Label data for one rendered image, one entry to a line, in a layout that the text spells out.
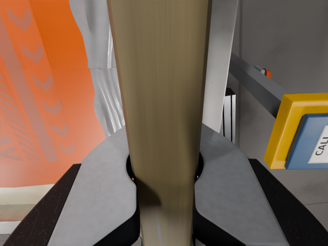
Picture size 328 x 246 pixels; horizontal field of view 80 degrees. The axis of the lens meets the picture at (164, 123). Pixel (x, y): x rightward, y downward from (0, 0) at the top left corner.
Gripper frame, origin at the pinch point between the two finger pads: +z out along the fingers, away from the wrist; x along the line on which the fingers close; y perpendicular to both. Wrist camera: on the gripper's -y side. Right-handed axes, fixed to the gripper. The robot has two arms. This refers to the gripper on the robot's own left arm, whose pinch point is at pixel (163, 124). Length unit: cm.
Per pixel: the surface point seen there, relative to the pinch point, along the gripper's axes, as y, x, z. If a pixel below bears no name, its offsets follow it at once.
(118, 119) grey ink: 6.8, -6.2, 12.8
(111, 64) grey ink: -0.6, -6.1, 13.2
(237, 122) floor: 67, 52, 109
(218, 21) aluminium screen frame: -5.1, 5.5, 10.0
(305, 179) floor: 127, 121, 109
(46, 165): 15.7, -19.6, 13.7
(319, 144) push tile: 11.5, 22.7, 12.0
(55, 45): -2.8, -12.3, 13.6
